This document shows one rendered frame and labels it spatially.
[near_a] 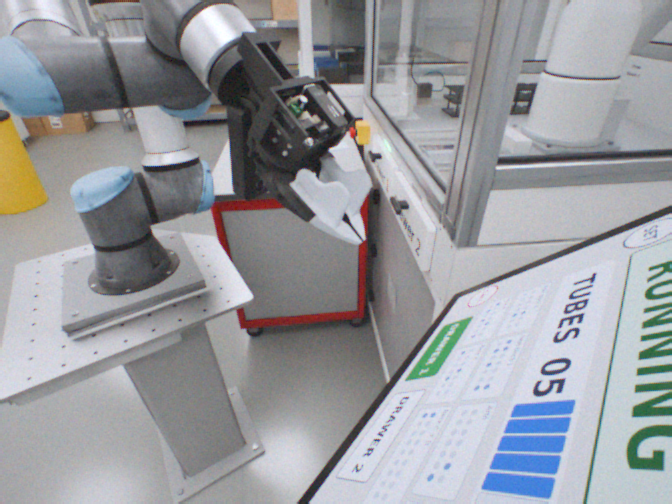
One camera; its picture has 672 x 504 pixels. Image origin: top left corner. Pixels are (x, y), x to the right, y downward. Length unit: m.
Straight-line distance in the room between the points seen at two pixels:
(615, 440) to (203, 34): 0.41
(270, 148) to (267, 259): 1.09
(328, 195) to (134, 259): 0.61
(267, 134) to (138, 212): 0.53
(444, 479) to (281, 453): 1.23
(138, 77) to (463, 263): 0.55
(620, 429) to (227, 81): 0.38
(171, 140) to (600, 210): 0.82
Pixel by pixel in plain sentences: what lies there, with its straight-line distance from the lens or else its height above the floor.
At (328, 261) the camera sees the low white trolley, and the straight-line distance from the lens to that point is 1.44.
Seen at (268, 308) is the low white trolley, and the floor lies 0.20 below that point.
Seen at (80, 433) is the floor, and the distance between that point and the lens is 1.76.
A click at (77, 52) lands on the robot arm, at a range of 0.50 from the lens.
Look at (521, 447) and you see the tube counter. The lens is 0.23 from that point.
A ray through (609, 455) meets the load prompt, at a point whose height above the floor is 1.14.
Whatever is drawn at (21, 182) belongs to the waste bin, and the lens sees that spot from 3.51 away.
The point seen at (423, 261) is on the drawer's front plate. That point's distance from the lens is 0.77.
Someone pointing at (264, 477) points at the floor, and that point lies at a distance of 1.43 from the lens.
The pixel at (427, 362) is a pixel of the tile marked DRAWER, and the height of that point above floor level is 1.00.
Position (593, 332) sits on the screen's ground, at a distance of 0.28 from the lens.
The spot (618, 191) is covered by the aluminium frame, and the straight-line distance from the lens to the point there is 0.76.
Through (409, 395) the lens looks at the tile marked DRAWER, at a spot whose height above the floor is 1.01.
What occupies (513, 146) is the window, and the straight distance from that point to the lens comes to 0.62.
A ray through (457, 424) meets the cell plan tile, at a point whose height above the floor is 1.07.
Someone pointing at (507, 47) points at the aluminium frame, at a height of 1.25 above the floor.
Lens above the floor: 1.30
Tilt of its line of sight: 35 degrees down
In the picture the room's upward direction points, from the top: straight up
